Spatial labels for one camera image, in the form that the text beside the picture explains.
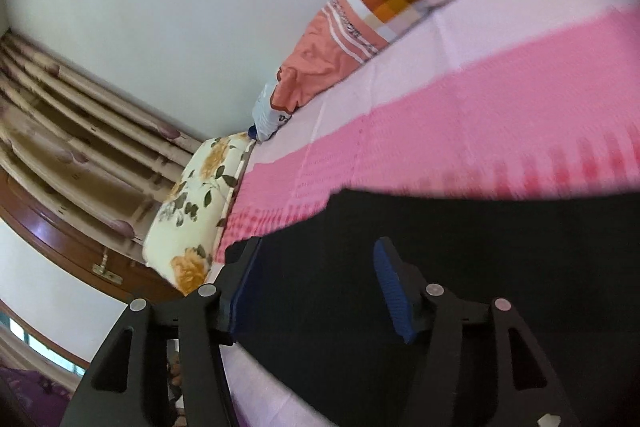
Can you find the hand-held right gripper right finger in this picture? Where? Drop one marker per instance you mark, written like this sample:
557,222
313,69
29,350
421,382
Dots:
392,292

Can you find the beige patterned curtain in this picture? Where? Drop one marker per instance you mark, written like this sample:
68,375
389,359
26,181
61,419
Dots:
60,132

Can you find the brown wooden frame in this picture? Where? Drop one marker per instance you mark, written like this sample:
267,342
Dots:
50,242

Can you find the cream floral pillow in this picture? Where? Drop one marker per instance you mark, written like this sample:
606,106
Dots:
195,217

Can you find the brass latch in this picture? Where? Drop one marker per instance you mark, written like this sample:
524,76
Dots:
107,274

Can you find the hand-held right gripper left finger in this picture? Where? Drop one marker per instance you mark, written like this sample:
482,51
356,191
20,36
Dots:
245,289

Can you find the pink checked bed sheet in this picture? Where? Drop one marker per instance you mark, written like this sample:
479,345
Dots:
450,117

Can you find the black pants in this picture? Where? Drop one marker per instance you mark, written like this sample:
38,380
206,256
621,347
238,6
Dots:
325,307

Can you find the white and blue cloth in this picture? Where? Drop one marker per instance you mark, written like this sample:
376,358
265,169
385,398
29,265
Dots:
265,117

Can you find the window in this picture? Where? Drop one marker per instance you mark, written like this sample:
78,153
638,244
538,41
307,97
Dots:
40,342

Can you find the orange striped cloth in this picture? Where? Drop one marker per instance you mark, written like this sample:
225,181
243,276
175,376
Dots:
315,57

